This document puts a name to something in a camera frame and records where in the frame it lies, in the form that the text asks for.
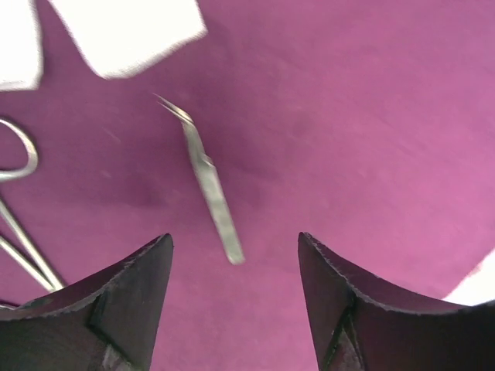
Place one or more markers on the steel surgical scissors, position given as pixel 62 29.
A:
pixel 20 213

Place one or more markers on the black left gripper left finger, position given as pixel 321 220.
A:
pixel 107 321

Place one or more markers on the purple cloth mat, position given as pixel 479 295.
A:
pixel 369 124

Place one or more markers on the curved steel tweezers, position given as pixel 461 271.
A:
pixel 209 182

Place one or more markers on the white gauze pad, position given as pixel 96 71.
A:
pixel 120 39
pixel 21 46

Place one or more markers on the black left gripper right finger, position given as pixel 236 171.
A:
pixel 360 321

